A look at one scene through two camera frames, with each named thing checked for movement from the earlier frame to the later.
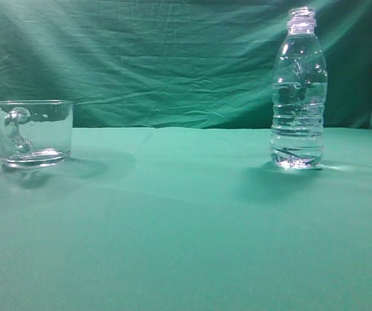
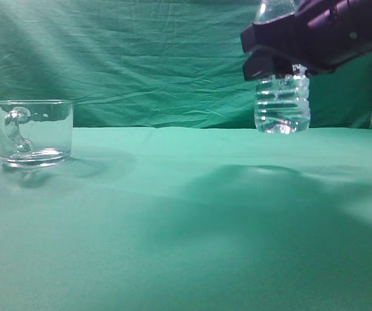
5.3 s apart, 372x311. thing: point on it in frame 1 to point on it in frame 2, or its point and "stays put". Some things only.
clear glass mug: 33,133 stays put
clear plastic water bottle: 299,95 to 282,103
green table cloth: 188,219 stays put
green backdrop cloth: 207,64 stays put
